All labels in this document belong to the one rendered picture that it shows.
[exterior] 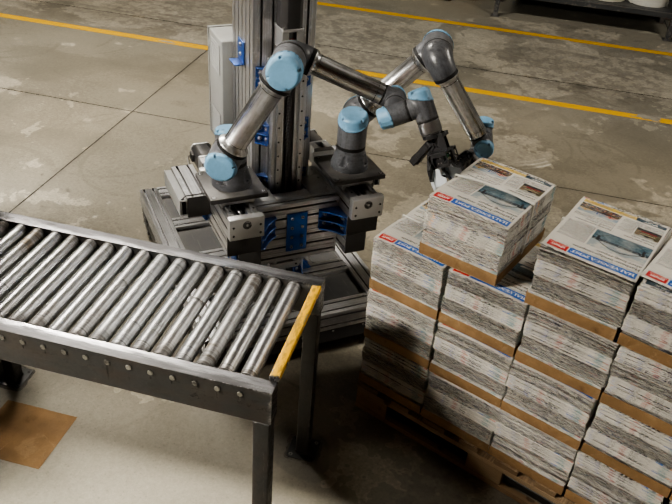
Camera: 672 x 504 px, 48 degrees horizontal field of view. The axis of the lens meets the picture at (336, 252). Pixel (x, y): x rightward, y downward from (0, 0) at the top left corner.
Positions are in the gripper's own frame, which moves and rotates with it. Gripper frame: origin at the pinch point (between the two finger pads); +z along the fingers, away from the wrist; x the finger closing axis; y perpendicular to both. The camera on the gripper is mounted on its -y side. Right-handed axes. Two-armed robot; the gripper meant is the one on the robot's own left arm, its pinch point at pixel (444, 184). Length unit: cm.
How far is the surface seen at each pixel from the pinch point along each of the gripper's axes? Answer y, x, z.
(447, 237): 8, 23, 45
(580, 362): -14, 75, 48
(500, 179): 20.6, 27.8, 19.2
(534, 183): 20.7, 37.9, 14.0
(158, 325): -6, -29, 123
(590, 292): 11, 71, 47
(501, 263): 5, 42, 43
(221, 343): -6, -10, 117
